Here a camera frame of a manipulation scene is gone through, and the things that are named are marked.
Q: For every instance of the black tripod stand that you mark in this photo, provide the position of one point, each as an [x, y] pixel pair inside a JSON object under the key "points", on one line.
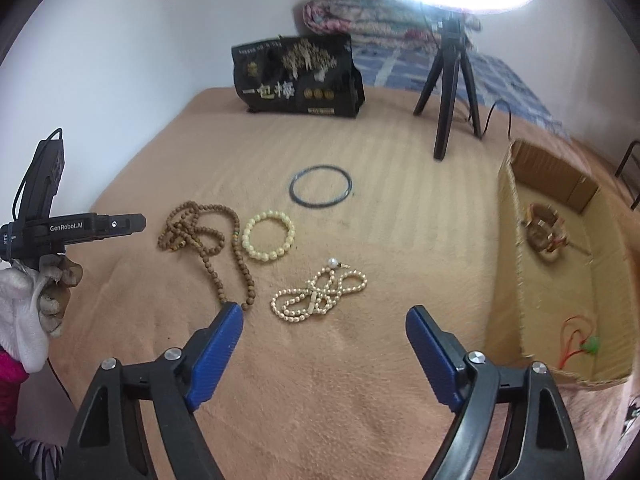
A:
{"points": [[447, 90]]}

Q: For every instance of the person's left hand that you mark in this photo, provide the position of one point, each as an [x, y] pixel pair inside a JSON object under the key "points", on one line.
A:
{"points": [[25, 305]]}

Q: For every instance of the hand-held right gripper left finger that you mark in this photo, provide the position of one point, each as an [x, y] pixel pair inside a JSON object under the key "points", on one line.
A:
{"points": [[220, 350]]}

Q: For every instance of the black printed snack bag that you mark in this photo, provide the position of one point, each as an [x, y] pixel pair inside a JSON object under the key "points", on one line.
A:
{"points": [[295, 77]]}

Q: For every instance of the folded floral quilt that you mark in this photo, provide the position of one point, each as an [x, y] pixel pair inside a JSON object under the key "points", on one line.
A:
{"points": [[360, 15]]}

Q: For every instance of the blue checked bedsheet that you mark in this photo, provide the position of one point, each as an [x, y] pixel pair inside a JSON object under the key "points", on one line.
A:
{"points": [[500, 77]]}

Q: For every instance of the cardboard box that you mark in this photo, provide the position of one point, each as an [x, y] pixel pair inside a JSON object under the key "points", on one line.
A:
{"points": [[510, 260]]}

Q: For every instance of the brown blanket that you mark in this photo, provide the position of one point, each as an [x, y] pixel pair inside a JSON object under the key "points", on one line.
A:
{"points": [[320, 385]]}

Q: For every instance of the striped cloth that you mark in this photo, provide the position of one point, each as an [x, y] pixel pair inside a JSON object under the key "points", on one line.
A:
{"points": [[42, 457]]}

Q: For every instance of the black metal clothes rack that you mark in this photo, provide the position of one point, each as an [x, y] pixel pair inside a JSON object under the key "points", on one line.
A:
{"points": [[627, 152]]}

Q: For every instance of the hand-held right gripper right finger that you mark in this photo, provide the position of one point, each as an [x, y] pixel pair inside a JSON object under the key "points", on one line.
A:
{"points": [[430, 355]]}

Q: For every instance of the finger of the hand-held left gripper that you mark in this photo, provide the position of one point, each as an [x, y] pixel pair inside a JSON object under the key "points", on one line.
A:
{"points": [[125, 223]]}

